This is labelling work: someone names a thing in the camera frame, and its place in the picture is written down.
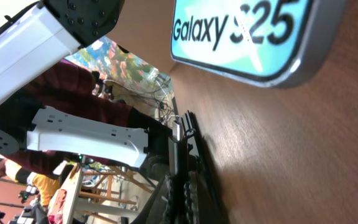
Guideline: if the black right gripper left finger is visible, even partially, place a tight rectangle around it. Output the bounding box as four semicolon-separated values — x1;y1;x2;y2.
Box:
131;174;181;224

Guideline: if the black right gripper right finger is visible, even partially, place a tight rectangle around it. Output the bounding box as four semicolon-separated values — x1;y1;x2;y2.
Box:
183;172;226;224

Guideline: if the person in yellow shirt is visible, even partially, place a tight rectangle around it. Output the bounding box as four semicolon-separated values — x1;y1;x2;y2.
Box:
0;158;60;207

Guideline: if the thin black charging cable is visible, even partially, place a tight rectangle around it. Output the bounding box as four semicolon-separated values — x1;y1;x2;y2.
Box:
168;110;200;178

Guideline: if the wooden table frame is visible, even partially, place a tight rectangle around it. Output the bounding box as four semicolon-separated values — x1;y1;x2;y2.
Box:
60;163;155;224

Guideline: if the person in maroon sweater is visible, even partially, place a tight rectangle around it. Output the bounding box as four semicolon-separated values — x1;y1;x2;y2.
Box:
0;58;172;177

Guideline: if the blue screen smartphone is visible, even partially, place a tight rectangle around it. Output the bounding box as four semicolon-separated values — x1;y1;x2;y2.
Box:
170;0;347;88

